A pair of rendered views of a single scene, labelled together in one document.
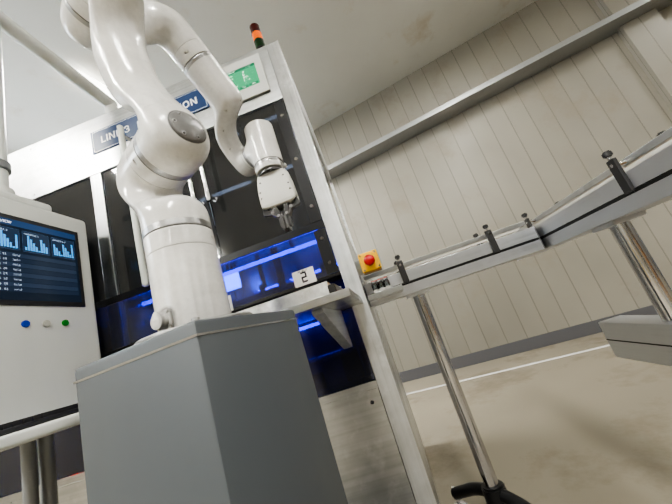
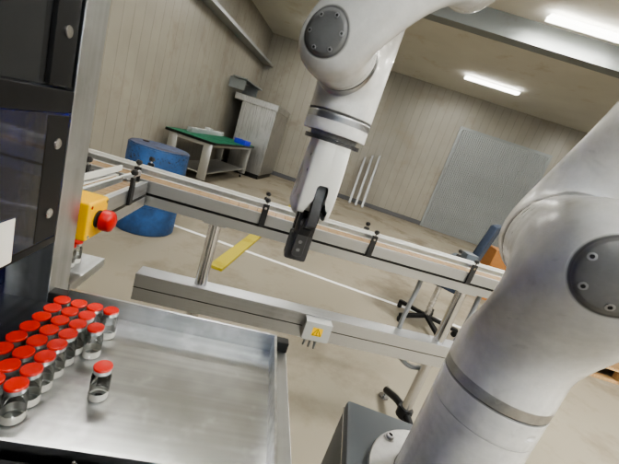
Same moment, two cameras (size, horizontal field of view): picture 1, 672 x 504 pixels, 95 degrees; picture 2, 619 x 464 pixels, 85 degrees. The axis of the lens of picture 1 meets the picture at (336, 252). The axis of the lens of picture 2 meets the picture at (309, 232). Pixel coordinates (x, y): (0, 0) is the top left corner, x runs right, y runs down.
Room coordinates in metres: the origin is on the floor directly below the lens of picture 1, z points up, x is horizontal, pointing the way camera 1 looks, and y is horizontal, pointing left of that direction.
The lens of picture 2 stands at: (0.90, 0.55, 1.25)
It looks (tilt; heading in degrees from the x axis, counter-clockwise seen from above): 14 degrees down; 254
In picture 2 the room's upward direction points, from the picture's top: 19 degrees clockwise
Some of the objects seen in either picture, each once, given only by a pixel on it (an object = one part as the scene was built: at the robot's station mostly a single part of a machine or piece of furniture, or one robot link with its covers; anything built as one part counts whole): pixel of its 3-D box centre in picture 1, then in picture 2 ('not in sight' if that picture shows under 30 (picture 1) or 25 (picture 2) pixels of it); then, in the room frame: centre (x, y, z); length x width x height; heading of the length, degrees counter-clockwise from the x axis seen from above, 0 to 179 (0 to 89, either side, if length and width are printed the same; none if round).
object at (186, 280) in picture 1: (189, 284); (462, 443); (0.54, 0.27, 0.95); 0.19 x 0.19 x 0.18
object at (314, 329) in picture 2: not in sight; (316, 329); (0.38, -0.69, 0.50); 0.12 x 0.05 x 0.09; 175
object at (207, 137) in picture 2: not in sight; (215, 154); (1.27, -6.48, 0.44); 2.39 x 0.95 x 0.88; 71
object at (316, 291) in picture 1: (298, 306); (149, 375); (0.93, 0.16, 0.90); 0.34 x 0.26 x 0.04; 175
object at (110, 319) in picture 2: not in sight; (109, 322); (1.01, 0.07, 0.91); 0.02 x 0.02 x 0.05
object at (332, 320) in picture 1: (335, 331); not in sight; (0.96, 0.08, 0.79); 0.34 x 0.03 x 0.13; 175
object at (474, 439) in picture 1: (455, 389); not in sight; (1.27, -0.26, 0.46); 0.09 x 0.09 x 0.77; 85
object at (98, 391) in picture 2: not in sight; (99, 382); (0.98, 0.19, 0.90); 0.02 x 0.02 x 0.04
